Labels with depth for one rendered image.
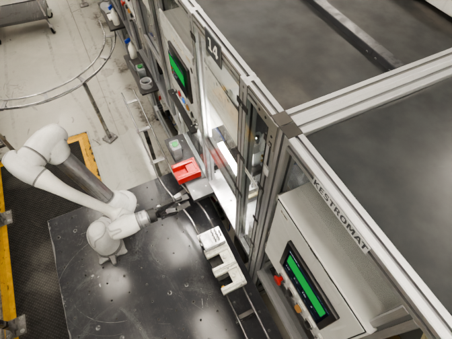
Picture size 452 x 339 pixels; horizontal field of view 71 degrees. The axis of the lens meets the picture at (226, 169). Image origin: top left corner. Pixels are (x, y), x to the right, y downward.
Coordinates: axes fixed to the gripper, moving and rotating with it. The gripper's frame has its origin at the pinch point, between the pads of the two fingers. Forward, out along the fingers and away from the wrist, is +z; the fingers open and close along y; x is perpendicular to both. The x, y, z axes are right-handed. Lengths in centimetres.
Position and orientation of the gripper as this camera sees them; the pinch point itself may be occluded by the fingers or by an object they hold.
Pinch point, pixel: (184, 202)
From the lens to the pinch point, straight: 175.1
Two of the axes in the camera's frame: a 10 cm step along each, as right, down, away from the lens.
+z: 9.0, -3.7, 2.4
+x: -4.4, -7.4, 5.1
